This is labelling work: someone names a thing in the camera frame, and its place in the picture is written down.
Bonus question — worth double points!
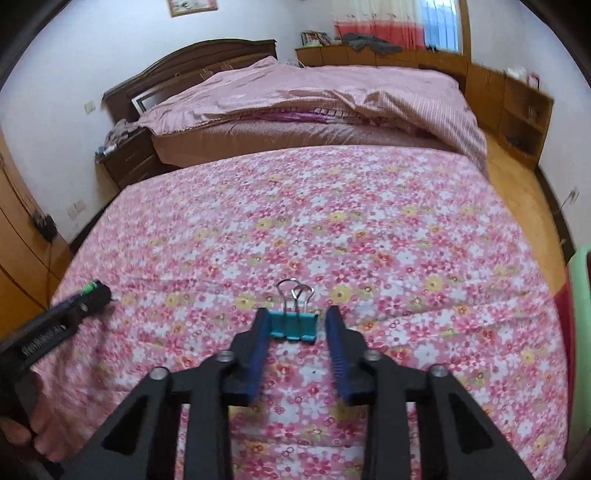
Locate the purple striped sheet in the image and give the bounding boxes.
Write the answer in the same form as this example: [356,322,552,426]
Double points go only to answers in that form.
[248,107,354,126]

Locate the green basin with red inside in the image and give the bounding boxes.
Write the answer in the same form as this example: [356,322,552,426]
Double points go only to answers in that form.
[553,246,591,462]

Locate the dark wooden nightstand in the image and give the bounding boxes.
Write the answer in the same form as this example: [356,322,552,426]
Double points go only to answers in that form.
[94,127,163,191]

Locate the white cups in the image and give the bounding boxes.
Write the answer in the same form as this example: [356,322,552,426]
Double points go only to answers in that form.
[505,66,542,89]

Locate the wall picture frame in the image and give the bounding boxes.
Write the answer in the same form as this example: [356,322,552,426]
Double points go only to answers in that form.
[168,0,219,18]

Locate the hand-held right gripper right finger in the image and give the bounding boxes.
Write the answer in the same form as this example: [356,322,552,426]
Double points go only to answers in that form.
[324,305,534,480]

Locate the black power cable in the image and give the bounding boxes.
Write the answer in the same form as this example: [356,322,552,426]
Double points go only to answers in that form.
[42,237,55,306]

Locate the bed with pink duvet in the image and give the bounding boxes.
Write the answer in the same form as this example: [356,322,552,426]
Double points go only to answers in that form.
[136,55,489,180]

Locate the dark wooden headboard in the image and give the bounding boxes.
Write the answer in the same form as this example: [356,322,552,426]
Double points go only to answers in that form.
[102,39,278,126]

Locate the long wooden cabinet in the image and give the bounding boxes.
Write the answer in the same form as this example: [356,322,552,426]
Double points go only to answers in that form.
[295,44,555,169]

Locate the blue binder clip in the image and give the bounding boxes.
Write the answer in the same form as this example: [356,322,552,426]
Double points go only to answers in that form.
[269,279,320,343]

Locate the white and red curtain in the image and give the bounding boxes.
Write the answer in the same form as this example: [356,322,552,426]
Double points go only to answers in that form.
[332,0,426,49]

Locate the clothes on nightstand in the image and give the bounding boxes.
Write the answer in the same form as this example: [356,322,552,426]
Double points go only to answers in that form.
[103,117,140,149]

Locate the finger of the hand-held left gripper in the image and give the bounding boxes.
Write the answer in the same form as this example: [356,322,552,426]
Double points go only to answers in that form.
[47,288,93,320]
[58,285,113,330]

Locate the person's left hand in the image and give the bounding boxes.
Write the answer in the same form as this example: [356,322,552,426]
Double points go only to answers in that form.
[0,410,63,463]

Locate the window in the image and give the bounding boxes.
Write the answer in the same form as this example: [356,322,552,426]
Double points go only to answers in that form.
[421,0,472,59]

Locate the wooden wardrobe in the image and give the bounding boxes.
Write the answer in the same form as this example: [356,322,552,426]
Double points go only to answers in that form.
[0,133,71,325]

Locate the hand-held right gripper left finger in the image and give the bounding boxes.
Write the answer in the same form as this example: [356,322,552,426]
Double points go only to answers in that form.
[60,307,273,480]

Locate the dark grey clothes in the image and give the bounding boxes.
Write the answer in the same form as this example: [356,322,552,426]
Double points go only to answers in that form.
[344,32,403,55]

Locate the pink floral cloth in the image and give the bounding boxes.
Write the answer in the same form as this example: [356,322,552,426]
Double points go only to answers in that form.
[34,144,571,480]

